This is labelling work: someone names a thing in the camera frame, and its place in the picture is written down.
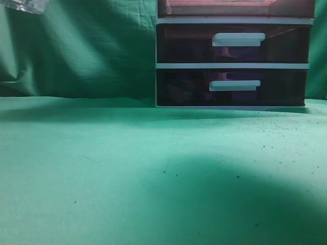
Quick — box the tinted drawer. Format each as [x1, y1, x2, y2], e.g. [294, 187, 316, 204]
[156, 24, 311, 63]
[157, 0, 316, 18]
[156, 69, 307, 107]

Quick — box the clear plastic water bottle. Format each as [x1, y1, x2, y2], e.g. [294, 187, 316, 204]
[1, 0, 50, 14]

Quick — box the green tablecloth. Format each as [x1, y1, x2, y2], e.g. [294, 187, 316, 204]
[1, 1, 326, 244]

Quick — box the white drawer cabinet frame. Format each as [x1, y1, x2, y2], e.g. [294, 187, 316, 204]
[155, 3, 315, 110]

